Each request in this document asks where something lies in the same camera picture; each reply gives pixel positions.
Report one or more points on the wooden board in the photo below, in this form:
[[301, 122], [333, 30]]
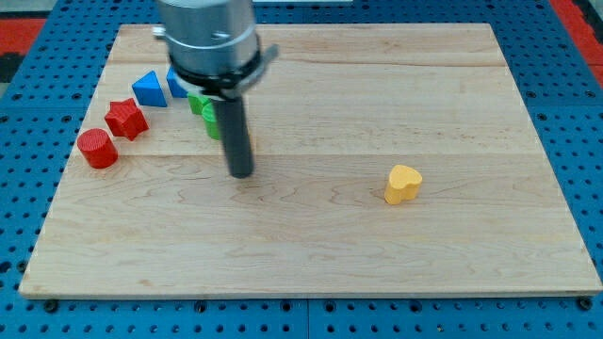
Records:
[[337, 110]]

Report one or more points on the blue triangle block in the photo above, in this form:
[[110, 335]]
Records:
[[148, 91]]

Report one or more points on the green cylinder block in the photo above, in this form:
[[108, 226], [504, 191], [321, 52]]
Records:
[[210, 122]]

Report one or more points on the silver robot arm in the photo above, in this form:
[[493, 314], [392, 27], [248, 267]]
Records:
[[213, 45]]

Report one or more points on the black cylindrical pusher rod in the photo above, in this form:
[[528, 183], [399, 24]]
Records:
[[234, 135]]

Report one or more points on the green cube block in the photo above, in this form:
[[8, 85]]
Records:
[[197, 103]]

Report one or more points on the red cylinder block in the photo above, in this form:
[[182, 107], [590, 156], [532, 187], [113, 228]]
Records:
[[97, 148]]

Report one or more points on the yellow heart block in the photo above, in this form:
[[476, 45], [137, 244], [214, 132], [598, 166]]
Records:
[[403, 184]]

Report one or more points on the blue cube block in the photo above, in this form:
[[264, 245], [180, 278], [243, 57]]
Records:
[[175, 89]]

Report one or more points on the red star block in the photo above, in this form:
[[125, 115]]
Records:
[[125, 119]]

